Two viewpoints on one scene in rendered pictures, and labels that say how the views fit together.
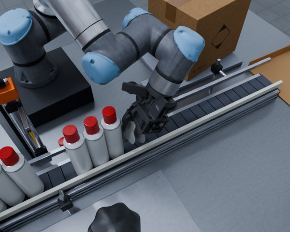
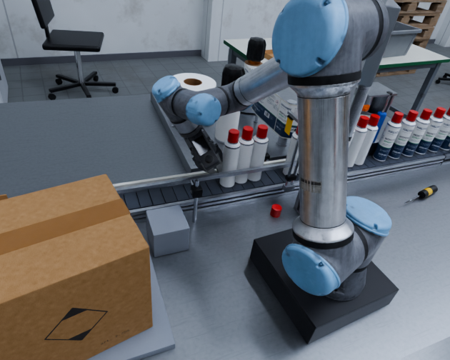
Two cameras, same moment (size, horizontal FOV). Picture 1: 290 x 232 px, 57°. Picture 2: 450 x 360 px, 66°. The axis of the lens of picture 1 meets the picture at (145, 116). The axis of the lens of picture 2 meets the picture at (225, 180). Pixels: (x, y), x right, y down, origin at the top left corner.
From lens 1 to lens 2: 1.34 m
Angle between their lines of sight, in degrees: 91
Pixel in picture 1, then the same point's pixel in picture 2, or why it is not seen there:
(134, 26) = (211, 91)
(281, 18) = not seen: outside the picture
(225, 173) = (134, 172)
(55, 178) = (276, 177)
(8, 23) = (367, 205)
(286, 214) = (108, 147)
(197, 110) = (131, 203)
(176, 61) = not seen: hidden behind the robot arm
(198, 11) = (93, 186)
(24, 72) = not seen: hidden behind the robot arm
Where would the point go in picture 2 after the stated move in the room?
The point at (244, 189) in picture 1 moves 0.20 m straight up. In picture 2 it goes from (126, 162) to (122, 113)
